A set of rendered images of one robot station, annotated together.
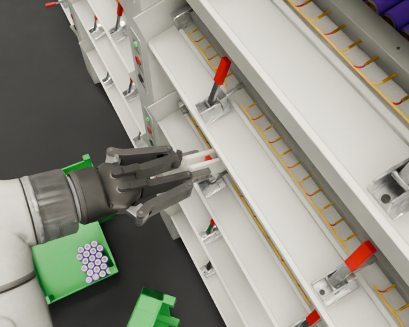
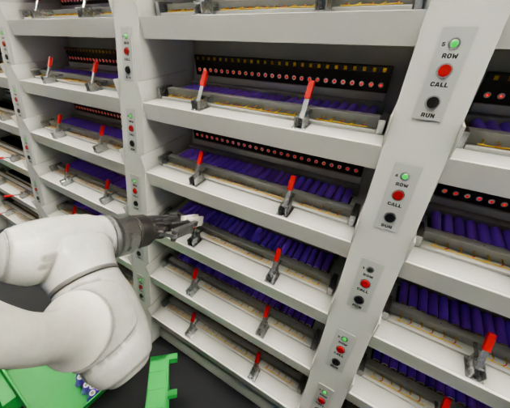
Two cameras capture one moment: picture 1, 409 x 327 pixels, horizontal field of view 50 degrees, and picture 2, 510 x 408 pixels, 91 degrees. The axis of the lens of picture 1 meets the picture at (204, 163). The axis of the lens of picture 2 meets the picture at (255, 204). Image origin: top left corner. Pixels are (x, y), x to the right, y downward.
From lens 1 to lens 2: 40 cm
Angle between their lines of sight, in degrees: 43
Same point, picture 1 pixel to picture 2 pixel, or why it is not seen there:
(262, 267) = (239, 261)
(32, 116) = not seen: hidden behind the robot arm
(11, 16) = not seen: outside the picture
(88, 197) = (144, 223)
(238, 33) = (218, 115)
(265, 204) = (240, 200)
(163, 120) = not seen: hidden behind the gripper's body
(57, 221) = (130, 232)
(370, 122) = (280, 120)
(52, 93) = (21, 288)
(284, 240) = (256, 206)
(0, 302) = (108, 273)
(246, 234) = (223, 253)
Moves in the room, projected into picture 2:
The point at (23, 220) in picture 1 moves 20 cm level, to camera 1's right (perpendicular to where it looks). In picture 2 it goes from (110, 229) to (210, 214)
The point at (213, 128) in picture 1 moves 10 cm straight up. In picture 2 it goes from (200, 187) to (201, 150)
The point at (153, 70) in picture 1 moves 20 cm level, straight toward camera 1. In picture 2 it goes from (147, 191) to (178, 216)
